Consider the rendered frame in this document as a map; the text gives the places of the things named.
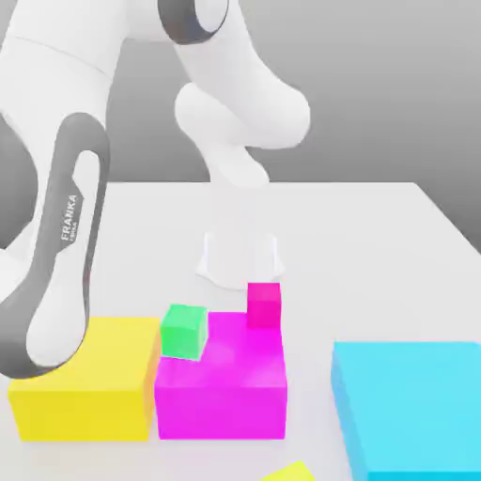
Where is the small pink cube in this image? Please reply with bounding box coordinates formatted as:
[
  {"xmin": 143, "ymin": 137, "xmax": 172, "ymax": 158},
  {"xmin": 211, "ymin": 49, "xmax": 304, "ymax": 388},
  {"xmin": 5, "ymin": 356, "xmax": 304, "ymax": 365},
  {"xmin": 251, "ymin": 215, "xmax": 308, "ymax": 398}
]
[{"xmin": 246, "ymin": 282, "xmax": 282, "ymax": 330}]

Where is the large magenta box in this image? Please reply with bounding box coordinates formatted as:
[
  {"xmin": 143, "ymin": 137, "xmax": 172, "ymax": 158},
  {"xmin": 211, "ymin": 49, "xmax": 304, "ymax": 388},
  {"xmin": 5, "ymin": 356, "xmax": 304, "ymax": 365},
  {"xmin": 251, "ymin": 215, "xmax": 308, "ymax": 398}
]
[{"xmin": 152, "ymin": 310, "xmax": 289, "ymax": 442}]

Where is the small yellow cube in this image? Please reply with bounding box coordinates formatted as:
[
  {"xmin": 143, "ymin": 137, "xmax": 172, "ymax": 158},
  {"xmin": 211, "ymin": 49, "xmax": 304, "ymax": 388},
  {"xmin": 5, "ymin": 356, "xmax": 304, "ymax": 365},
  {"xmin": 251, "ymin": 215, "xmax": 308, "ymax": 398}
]
[{"xmin": 259, "ymin": 459, "xmax": 317, "ymax": 481}]

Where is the small green cube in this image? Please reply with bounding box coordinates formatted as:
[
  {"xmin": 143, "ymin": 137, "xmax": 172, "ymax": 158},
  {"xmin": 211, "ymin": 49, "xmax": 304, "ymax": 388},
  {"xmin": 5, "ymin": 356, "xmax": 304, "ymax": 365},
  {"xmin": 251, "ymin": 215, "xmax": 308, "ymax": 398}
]
[{"xmin": 160, "ymin": 303, "xmax": 209, "ymax": 363}]

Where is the large yellow box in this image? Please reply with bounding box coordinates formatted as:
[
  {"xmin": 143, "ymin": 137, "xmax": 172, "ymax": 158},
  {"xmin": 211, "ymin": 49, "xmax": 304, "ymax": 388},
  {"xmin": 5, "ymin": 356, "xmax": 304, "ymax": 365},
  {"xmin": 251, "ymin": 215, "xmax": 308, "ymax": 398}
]
[{"xmin": 7, "ymin": 316, "xmax": 162, "ymax": 443}]

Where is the large cyan box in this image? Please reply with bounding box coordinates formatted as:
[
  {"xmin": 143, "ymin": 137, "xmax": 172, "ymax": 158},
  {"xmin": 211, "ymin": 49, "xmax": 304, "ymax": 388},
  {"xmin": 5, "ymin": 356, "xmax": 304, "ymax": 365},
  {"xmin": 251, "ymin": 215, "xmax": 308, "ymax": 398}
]
[{"xmin": 330, "ymin": 340, "xmax": 481, "ymax": 481}]

